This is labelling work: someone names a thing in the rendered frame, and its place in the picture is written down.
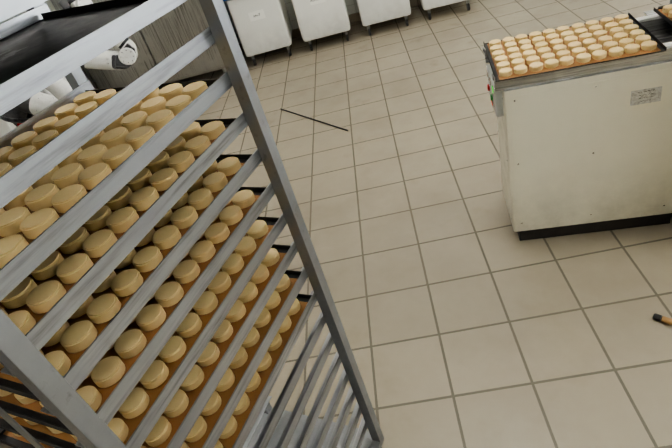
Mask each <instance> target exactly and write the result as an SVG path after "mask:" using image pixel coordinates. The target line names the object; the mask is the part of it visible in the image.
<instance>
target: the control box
mask: <svg viewBox="0 0 672 448"><path fill-rule="evenodd" d="M486 67H487V72H488V77H487V78H488V84H489V87H490V91H489V95H491V94H492V95H493V101H491V103H492V106H493V108H494V111H495V114H496V116H497V117H500V116H504V113H503V99H502V90H501V91H495V89H494V80H493V79H492V73H493V72H492V69H491V66H490V64H487V65H486ZM489 78H490V83H489ZM492 87H493V93H492Z"/></svg>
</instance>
